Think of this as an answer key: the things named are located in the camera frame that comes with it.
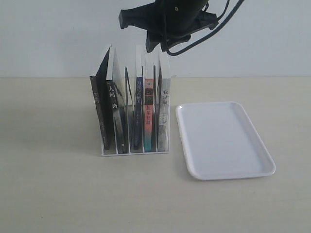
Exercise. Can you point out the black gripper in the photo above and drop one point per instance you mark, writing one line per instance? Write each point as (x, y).
(169, 22)

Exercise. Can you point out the white grey rightmost book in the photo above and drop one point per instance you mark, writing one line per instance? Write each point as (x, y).
(164, 103)

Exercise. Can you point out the red and teal book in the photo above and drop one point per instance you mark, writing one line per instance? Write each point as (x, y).
(148, 102)

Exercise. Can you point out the white plastic tray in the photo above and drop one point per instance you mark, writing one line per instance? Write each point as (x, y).
(220, 142)

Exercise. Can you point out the blue book with orange moon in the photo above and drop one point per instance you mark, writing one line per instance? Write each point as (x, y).
(137, 133)

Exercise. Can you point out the dark brown leftmost book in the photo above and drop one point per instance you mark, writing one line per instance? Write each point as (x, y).
(101, 98)

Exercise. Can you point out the white wire book rack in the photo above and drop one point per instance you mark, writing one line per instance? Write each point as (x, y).
(129, 117)

